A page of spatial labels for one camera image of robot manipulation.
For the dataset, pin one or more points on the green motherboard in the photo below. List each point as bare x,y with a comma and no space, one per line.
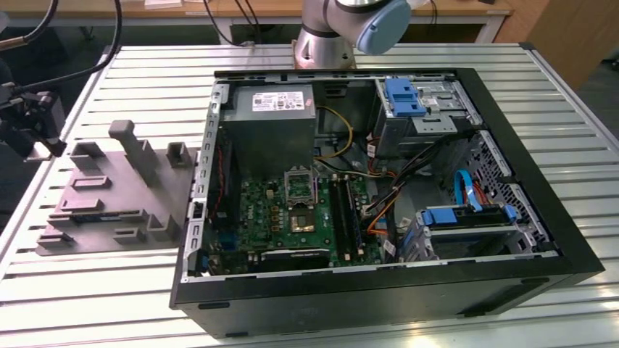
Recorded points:
260,217

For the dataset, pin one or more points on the grey parts rack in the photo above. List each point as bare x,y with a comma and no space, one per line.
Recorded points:
125,188

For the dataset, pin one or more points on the grey power supply unit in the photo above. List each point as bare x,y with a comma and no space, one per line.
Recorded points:
271,127

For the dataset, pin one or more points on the empty RAM slot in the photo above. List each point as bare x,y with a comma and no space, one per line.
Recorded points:
344,217
350,217
338,217

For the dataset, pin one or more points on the white box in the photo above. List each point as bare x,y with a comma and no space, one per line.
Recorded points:
164,3

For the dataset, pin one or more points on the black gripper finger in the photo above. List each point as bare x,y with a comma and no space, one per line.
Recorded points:
51,123

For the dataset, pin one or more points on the RAM stick on rack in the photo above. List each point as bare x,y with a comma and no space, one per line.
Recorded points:
96,218

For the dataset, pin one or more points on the blue board connector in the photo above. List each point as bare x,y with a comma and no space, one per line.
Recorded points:
228,241

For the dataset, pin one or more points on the metal optical drive cage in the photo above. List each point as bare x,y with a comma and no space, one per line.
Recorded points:
435,125

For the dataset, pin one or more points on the wooden cabinet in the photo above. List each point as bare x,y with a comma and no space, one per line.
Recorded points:
556,36

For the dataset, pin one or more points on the blue VGA port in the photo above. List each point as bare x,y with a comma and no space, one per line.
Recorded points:
203,264

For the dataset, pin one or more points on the wooden desk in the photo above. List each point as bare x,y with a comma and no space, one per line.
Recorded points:
155,12

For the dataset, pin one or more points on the black PC case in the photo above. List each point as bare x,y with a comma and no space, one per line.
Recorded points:
387,308

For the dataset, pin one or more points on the hard disk in blue carrier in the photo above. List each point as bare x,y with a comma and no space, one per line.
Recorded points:
440,216

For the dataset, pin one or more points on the CPU socket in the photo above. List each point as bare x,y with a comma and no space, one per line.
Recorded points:
303,221

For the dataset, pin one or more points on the blue drive latch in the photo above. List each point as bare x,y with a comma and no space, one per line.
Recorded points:
403,96

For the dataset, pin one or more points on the black graphics card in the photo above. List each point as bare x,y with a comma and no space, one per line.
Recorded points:
295,259

